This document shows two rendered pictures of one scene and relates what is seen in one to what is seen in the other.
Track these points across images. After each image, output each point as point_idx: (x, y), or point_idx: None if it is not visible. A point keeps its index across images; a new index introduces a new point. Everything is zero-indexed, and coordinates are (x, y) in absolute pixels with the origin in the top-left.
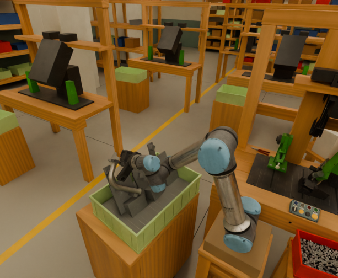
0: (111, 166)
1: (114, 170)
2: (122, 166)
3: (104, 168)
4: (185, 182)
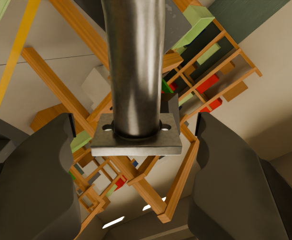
0: (161, 79)
1: (126, 54)
2: (67, 136)
3: (183, 29)
4: None
